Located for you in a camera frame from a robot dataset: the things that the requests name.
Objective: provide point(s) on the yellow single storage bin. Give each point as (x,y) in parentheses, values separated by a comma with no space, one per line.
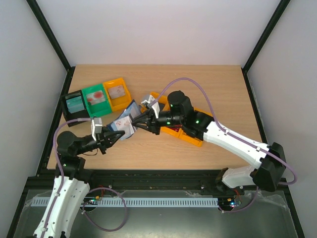
(121,102)

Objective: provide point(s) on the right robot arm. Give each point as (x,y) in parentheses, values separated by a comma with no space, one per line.
(266,163)

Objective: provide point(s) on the blue leather card holder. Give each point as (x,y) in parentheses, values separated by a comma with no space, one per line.
(132,110)

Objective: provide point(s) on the light blue cable duct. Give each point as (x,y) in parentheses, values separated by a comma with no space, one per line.
(156,202)

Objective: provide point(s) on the beige card stack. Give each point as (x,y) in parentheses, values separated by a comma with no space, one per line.
(116,91)

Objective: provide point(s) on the yellow triple storage bin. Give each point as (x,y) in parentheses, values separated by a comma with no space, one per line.
(164,106)

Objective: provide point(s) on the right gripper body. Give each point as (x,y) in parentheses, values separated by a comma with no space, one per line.
(152,121)

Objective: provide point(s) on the black storage bin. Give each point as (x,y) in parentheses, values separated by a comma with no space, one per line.
(67,115)

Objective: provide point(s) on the teal card stack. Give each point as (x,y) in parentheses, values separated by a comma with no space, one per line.
(75,104)

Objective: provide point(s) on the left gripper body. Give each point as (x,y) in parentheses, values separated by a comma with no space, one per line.
(101,144)

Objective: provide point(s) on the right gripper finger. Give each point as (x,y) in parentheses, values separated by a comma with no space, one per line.
(145,127)
(142,118)

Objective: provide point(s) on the white red-dot card stack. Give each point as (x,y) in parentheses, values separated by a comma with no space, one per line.
(95,97)

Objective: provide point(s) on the black aluminium frame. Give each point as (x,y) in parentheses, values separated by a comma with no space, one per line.
(137,179)

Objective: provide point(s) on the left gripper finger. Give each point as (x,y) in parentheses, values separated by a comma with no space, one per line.
(111,141)
(110,134)

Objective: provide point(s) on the green storage bin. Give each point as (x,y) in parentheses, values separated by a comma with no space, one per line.
(97,110)

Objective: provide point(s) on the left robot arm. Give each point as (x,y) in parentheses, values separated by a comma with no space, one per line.
(71,181)

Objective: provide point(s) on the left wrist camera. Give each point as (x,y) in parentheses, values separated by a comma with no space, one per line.
(96,127)

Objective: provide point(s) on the red card stack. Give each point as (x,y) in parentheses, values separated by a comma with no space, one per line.
(177,129)

